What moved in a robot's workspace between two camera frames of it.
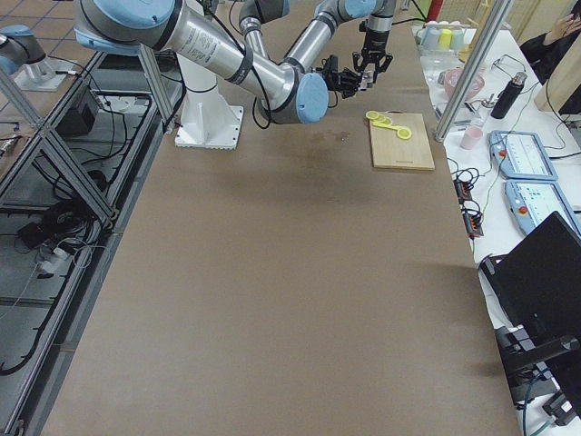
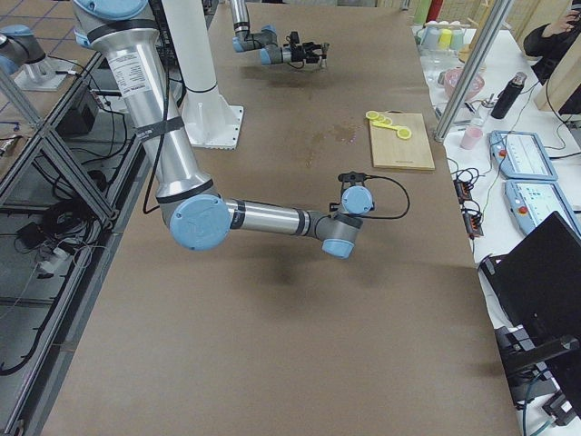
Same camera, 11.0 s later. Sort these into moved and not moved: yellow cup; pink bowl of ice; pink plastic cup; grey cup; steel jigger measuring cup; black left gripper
Moved: black left gripper; steel jigger measuring cup
Not moved: yellow cup; pink bowl of ice; grey cup; pink plastic cup
